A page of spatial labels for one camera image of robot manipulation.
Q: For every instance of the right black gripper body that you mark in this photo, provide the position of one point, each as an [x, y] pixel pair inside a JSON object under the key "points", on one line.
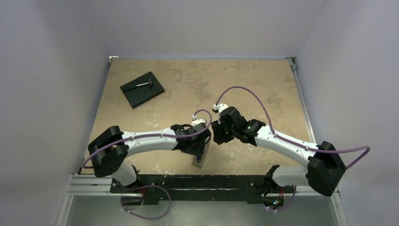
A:
{"points": [[219, 136]]}

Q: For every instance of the black square tray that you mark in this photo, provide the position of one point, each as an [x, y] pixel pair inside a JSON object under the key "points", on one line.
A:
{"points": [[140, 95]]}

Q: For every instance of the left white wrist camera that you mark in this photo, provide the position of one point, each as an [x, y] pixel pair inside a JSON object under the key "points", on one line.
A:
{"points": [[196, 121]]}

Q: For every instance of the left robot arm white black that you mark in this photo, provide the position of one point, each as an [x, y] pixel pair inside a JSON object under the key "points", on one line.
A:
{"points": [[108, 152]]}

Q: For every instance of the grey remote control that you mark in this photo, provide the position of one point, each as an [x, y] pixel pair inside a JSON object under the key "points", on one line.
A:
{"points": [[203, 152]]}

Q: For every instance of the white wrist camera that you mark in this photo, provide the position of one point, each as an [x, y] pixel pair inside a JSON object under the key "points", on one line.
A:
{"points": [[218, 108], [196, 121]]}

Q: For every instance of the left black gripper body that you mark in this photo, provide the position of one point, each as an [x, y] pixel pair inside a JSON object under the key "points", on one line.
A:
{"points": [[196, 149]]}

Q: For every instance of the aluminium frame rail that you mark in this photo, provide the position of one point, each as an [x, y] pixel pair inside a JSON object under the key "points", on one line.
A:
{"points": [[81, 185]]}

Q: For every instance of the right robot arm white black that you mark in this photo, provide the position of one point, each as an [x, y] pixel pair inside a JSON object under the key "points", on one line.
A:
{"points": [[320, 166]]}

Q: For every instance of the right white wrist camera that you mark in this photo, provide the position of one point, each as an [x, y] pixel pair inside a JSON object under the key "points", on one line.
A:
{"points": [[218, 108]]}

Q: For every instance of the small metal hammer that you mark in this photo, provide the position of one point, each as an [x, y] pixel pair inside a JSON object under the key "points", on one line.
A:
{"points": [[149, 83]]}

